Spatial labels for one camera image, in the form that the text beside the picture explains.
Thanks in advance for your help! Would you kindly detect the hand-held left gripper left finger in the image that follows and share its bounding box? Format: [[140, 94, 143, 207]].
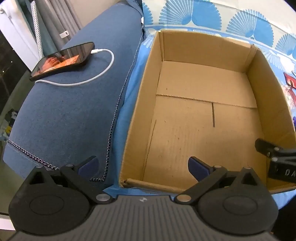
[[25, 156, 116, 205]]

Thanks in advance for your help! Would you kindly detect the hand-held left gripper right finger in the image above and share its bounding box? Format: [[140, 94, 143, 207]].
[[173, 157, 270, 206]]

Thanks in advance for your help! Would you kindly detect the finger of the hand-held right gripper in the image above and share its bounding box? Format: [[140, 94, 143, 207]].
[[255, 138, 296, 160]]

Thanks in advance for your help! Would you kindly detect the cardboard box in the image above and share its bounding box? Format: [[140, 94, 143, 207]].
[[119, 30, 296, 194]]

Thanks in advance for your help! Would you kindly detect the red snack pouch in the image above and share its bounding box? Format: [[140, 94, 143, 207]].
[[283, 71, 296, 110]]

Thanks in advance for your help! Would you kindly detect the blue sofa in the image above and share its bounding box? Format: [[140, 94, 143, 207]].
[[2, 0, 144, 186]]

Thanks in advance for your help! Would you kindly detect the black smartphone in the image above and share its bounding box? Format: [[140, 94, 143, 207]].
[[29, 42, 95, 81]]

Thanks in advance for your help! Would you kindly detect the teal curtain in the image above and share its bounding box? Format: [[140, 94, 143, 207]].
[[22, 0, 59, 57]]

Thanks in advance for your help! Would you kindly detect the fan-print blue sheet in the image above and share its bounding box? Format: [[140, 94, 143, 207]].
[[103, 0, 296, 209]]

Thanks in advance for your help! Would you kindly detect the grey curtain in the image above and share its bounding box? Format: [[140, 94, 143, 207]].
[[35, 0, 82, 50]]

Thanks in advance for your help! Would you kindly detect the white charging cable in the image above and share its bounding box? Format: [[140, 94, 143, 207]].
[[35, 48, 115, 87]]

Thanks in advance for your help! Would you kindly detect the white window frame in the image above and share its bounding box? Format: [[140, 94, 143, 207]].
[[0, 0, 40, 73]]

